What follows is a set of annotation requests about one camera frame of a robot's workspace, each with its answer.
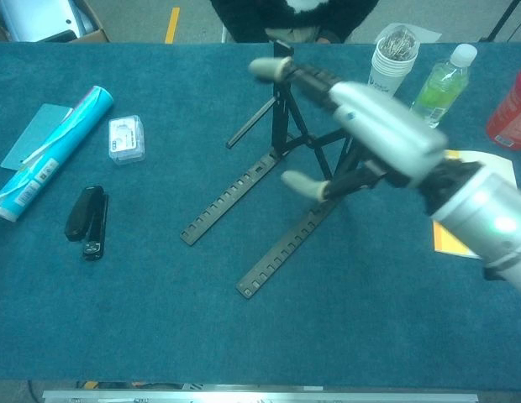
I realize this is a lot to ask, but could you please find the yellow floor tape strip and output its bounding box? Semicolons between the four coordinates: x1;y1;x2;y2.
164;7;182;44

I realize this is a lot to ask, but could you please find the black tripod leg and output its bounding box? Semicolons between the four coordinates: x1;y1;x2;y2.
478;0;521;43

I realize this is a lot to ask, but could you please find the aluminium profile rail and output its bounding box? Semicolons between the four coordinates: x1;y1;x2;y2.
41;390;480;403

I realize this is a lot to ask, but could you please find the person in black sweater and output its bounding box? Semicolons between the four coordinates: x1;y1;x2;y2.
209;0;380;44

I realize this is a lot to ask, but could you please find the small clear plastic box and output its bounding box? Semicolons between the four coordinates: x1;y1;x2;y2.
108;114;147;165

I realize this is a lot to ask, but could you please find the blue cling film roll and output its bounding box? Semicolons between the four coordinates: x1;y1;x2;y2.
0;85;115;222

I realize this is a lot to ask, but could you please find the yellow white Lexicon book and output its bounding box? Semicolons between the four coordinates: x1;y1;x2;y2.
431;149;518;260

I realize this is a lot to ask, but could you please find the black folding laptop stand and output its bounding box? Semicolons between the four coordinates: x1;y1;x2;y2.
179;39;371;300

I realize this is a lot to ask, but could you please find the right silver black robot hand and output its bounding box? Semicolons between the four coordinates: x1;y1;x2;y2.
248;56;450;202

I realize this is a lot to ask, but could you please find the white cup of paper clips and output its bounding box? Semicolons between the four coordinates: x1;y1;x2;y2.
366;24;421;98

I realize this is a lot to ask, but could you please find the red drink can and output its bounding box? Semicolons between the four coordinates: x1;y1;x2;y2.
486;62;521;151

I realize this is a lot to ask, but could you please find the clear bottle green label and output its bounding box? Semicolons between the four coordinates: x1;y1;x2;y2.
409;43;479;129

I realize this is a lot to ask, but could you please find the blue felt table cover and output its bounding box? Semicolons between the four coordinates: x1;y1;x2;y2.
0;40;521;385

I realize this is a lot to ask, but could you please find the black stapler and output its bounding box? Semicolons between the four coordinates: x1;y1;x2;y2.
64;186;110;263

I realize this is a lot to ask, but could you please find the cardboard box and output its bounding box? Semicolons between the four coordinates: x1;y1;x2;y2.
0;0;111;44

